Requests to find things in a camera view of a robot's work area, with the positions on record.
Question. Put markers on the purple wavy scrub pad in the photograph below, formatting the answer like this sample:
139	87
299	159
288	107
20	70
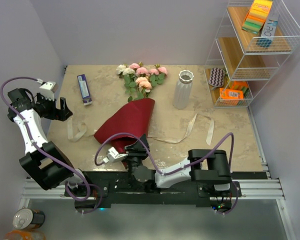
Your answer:
216	78

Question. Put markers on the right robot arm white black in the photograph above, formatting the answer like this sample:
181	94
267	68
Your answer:
210	167

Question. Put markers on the orange packet bottom shelf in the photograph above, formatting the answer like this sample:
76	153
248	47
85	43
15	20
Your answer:
230	97

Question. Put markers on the colourful sponge pack top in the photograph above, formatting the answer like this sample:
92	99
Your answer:
257	16

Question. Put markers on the white ribbed vase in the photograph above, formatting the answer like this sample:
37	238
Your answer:
183	89

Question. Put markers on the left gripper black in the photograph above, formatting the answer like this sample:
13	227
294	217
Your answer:
62	114

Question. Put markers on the cream ribbon gold lettering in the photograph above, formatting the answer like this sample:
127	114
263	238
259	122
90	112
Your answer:
82	129

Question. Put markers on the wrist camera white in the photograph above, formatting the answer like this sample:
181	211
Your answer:
113	156
48	90

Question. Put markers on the orange green sponge pack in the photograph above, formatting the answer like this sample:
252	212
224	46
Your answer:
240	86

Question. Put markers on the red wrapping paper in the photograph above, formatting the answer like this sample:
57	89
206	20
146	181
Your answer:
132	118

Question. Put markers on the pink white flower bunch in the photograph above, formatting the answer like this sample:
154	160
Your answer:
139	81

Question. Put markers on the aluminium rail frame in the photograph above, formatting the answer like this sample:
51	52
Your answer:
255	186

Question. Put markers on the purple white toothpaste box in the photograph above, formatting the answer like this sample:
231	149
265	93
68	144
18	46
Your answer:
84	89

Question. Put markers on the tin can silver lid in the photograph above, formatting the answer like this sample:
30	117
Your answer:
28	219

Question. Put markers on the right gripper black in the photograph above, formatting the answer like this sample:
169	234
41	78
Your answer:
140	149

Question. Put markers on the white wire shelf rack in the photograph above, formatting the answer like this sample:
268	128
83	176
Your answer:
235	50

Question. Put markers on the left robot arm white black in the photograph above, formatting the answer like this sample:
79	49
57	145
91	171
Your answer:
43	161

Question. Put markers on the white blue tall box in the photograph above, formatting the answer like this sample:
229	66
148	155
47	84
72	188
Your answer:
268	31

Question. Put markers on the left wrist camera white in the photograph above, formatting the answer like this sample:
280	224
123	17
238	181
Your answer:
48	90

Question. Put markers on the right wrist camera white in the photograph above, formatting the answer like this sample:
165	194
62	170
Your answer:
113	156

